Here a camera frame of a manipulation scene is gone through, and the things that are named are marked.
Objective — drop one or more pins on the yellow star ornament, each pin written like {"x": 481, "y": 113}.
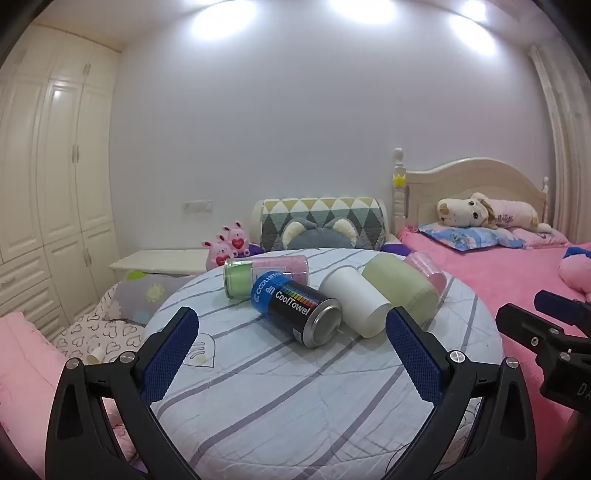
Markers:
{"x": 399, "y": 180}

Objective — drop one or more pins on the white moulded door frame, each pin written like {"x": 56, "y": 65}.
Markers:
{"x": 561, "y": 138}

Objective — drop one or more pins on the purple cushion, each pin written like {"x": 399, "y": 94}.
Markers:
{"x": 395, "y": 248}

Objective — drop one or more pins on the grey flower pillow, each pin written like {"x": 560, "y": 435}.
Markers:
{"x": 147, "y": 293}

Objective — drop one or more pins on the triangle pattern bolster cushion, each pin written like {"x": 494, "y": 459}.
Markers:
{"x": 323, "y": 207}

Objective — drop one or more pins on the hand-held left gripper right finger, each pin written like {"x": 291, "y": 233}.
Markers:
{"x": 415, "y": 362}

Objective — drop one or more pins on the grey bear cushion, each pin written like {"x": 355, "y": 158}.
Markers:
{"x": 316, "y": 237}

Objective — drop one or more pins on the pale green cup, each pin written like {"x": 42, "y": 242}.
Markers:
{"x": 401, "y": 286}

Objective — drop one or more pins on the pink printed pillow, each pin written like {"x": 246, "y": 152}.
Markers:
{"x": 540, "y": 236}

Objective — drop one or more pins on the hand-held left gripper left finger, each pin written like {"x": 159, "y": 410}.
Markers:
{"x": 168, "y": 357}

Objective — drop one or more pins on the blue cartoon pillow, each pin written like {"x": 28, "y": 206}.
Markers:
{"x": 466, "y": 237}

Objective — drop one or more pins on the pink bed sheet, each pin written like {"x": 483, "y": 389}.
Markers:
{"x": 503, "y": 277}

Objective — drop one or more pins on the pink rabbit plush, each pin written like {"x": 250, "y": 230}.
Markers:
{"x": 217, "y": 254}
{"x": 238, "y": 240}

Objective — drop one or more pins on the pink bottle with green lid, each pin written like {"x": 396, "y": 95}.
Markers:
{"x": 258, "y": 272}

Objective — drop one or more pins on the cream bed headboard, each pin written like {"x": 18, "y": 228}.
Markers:
{"x": 461, "y": 180}

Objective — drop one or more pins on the pink and blue plush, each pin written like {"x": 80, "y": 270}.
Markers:
{"x": 577, "y": 277}

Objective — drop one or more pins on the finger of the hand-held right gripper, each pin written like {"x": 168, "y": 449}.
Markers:
{"x": 565, "y": 307}
{"x": 524, "y": 330}

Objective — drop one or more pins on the white dog plush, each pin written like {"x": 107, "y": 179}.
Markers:
{"x": 466, "y": 210}

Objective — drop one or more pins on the heart print blanket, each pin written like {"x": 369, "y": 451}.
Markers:
{"x": 99, "y": 334}

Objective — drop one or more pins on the cream wardrobe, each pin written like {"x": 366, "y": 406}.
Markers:
{"x": 55, "y": 175}

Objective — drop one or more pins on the white nightstand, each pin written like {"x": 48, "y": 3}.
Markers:
{"x": 157, "y": 261}

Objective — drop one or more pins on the clear pink cup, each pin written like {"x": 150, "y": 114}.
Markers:
{"x": 427, "y": 270}

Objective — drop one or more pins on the black canister with blue lid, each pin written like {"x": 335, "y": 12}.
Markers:
{"x": 295, "y": 307}

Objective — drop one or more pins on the pink quilt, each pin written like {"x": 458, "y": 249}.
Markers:
{"x": 23, "y": 364}

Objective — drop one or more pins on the white cup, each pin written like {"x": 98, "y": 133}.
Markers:
{"x": 355, "y": 302}

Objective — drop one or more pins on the white wall socket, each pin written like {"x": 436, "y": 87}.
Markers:
{"x": 197, "y": 206}

